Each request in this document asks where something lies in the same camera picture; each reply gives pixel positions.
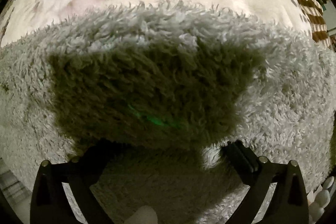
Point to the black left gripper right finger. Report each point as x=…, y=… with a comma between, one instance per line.
x=288, y=203

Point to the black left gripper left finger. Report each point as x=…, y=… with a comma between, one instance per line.
x=54, y=185

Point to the grey fluffy pants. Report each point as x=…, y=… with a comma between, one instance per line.
x=155, y=92

